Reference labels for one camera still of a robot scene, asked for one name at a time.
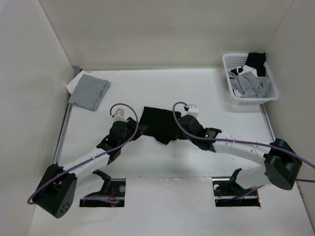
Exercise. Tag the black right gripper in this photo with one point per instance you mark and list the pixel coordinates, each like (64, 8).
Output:
(180, 135)

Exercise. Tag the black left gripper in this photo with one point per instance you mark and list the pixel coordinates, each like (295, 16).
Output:
(141, 129)

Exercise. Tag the black tank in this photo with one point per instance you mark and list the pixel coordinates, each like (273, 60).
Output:
(161, 124)
(257, 61)

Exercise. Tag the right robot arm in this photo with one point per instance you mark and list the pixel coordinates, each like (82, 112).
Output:
(277, 164)

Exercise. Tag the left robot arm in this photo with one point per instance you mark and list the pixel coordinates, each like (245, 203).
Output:
(56, 190)

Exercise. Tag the folded grey tank top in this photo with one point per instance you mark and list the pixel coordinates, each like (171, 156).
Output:
(89, 92)

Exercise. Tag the folded white tank top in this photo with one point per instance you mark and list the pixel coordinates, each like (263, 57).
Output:
(70, 87)

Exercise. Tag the grey tank top in basket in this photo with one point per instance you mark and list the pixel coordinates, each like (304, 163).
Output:
(263, 86)

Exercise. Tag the white tank top in basket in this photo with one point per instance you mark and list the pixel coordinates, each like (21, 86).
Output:
(243, 81)

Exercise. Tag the black tank top in basket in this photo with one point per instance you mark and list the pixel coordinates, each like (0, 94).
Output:
(257, 61)

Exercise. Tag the white plastic laundry basket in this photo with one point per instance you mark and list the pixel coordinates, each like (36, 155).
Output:
(232, 61)

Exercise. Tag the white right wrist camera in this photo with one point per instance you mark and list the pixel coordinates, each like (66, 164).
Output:
(191, 110)

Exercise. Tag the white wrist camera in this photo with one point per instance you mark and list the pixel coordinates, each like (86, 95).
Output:
(119, 115)
(191, 110)

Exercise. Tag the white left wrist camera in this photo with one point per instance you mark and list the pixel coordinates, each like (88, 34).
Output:
(119, 115)

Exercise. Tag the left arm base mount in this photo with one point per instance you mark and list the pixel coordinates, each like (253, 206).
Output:
(111, 194)

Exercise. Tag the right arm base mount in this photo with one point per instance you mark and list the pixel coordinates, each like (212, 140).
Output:
(227, 193)

